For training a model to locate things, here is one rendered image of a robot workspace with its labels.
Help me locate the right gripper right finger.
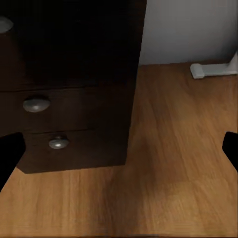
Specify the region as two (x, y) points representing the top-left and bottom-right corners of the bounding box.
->
(222, 132), (238, 172)

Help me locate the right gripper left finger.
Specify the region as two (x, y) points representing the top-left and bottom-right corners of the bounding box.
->
(0, 132), (26, 192)

